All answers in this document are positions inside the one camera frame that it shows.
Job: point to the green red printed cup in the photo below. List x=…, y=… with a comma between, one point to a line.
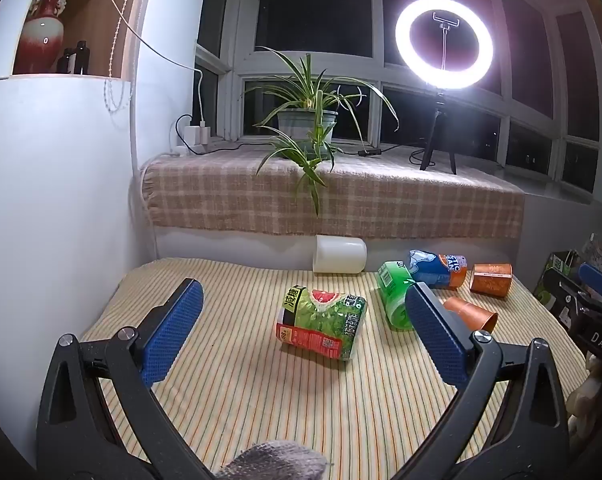
x=321, y=321

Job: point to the striped mat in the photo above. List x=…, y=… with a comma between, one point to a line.
x=261, y=400

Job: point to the grey knitted cloth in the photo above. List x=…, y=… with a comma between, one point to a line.
x=273, y=462

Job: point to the green black box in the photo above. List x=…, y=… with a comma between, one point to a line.
x=555, y=266

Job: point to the window frame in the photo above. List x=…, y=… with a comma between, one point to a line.
x=233, y=60

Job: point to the slim orange cup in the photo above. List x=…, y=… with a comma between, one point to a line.
x=471, y=313

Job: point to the white charger plug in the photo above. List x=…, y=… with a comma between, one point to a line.
x=204, y=132
x=192, y=136

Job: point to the white cup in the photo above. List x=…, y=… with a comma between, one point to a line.
x=338, y=256

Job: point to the grey plant pot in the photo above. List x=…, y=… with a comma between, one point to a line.
x=293, y=125

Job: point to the short dark bottle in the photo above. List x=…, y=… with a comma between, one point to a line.
x=66, y=62

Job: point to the person's right hand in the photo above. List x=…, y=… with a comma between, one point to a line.
x=583, y=396

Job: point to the red white vase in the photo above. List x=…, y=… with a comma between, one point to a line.
x=43, y=35

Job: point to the blue orange printed cup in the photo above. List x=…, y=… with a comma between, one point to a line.
x=438, y=270

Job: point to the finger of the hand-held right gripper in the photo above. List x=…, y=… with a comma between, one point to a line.
x=599, y=281

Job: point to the plain green cup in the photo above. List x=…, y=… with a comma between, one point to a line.
x=393, y=292

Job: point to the checked cloth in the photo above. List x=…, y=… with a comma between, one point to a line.
x=221, y=195

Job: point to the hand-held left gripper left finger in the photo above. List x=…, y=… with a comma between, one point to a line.
x=173, y=330

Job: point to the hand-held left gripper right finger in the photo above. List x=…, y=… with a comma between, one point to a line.
x=437, y=341

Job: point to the wide orange cup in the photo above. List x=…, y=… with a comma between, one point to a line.
x=491, y=280

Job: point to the white power strip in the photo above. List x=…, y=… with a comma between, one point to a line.
x=180, y=150

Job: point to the spider plant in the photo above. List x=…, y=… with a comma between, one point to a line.
x=308, y=160

